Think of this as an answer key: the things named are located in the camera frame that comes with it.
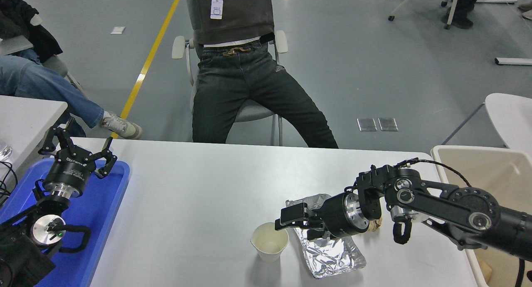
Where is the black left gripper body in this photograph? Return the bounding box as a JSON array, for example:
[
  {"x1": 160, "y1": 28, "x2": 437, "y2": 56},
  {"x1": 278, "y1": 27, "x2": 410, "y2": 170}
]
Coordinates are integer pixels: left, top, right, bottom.
[{"x1": 43, "y1": 148, "x2": 97, "y2": 193}]

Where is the large pale plastic bin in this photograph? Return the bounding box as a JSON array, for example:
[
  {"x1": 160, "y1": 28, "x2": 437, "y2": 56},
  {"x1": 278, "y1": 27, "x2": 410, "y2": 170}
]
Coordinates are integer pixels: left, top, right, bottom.
[{"x1": 431, "y1": 145, "x2": 532, "y2": 287}]

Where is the tan paper scrap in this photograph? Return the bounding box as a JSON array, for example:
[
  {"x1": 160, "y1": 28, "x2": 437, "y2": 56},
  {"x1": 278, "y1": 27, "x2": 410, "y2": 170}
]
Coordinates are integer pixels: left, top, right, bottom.
[{"x1": 475, "y1": 256, "x2": 493, "y2": 284}]

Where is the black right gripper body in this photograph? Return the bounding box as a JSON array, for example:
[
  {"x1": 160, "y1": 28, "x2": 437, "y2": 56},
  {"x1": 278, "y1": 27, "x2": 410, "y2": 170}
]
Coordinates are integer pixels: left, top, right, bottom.
[{"x1": 320, "y1": 193, "x2": 358, "y2": 239}]

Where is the blue plastic tray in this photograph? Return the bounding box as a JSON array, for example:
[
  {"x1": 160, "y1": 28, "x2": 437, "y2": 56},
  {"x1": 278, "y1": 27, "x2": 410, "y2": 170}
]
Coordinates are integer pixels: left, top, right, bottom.
[{"x1": 0, "y1": 157, "x2": 131, "y2": 287}]

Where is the round white table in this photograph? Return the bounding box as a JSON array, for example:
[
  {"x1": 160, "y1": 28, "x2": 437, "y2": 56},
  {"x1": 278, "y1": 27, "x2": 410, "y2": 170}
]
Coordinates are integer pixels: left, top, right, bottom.
[{"x1": 485, "y1": 93, "x2": 532, "y2": 156}]

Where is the white paper cup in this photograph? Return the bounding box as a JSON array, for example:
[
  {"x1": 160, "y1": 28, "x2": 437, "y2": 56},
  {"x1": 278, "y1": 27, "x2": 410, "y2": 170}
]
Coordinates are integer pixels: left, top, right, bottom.
[{"x1": 250, "y1": 222, "x2": 289, "y2": 262}]

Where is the person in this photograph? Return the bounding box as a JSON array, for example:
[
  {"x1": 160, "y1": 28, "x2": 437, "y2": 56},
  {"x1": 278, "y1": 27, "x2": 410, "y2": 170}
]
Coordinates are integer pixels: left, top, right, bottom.
[
  {"x1": 0, "y1": 0, "x2": 144, "y2": 140},
  {"x1": 441, "y1": 0, "x2": 485, "y2": 30},
  {"x1": 185, "y1": 0, "x2": 339, "y2": 149}
]

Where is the grey laptop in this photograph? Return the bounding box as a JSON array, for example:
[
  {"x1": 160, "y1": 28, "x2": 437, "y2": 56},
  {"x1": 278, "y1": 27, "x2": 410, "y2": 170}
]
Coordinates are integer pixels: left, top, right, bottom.
[{"x1": 0, "y1": 35, "x2": 34, "y2": 56}]

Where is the white wheeled chair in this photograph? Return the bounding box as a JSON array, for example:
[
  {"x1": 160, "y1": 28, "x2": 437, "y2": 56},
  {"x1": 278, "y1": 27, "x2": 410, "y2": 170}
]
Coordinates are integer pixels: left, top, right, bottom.
[{"x1": 388, "y1": 0, "x2": 459, "y2": 30}]

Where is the grey swivel chair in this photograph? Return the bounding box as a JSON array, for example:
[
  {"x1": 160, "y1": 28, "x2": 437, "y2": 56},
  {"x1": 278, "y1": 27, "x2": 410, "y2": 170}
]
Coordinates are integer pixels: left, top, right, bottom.
[{"x1": 172, "y1": 0, "x2": 288, "y2": 147}]

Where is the grey office chair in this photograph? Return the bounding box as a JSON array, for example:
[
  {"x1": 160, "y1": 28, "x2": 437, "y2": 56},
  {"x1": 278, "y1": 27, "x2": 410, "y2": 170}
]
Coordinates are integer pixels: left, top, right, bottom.
[{"x1": 30, "y1": 13, "x2": 90, "y2": 99}]

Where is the white side table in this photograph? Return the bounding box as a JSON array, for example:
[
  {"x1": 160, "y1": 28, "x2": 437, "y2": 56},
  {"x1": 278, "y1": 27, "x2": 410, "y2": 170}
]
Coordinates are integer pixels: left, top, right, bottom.
[{"x1": 0, "y1": 94, "x2": 68, "y2": 183}]

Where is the silver foil tray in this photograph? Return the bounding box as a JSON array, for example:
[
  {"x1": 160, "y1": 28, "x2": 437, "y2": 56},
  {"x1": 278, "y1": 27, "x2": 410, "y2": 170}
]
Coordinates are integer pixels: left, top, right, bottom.
[{"x1": 285, "y1": 193, "x2": 367, "y2": 279}]

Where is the black cable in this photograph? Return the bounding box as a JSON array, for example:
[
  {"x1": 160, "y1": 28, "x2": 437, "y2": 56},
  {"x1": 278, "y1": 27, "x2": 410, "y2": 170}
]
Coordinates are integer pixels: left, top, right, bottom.
[{"x1": 0, "y1": 161, "x2": 19, "y2": 206}]

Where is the white floor bar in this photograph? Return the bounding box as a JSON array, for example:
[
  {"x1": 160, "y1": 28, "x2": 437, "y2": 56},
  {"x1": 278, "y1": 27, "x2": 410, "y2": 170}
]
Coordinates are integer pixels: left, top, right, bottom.
[{"x1": 495, "y1": 57, "x2": 532, "y2": 66}]

